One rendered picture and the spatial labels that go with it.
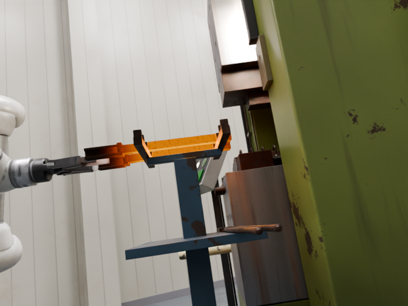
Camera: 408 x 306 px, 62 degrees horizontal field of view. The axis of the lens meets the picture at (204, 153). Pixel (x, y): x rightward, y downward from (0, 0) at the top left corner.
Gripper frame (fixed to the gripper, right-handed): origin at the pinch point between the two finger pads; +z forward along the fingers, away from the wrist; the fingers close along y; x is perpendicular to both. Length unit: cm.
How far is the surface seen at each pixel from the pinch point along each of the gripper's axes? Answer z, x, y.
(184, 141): 26.1, -0.2, 13.2
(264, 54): 57, 30, 0
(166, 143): 20.8, -0.2, 13.4
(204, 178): 35, 1, -72
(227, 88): 47, 30, -26
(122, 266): -55, -53, -288
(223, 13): 50, 61, -21
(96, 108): -61, 119, -253
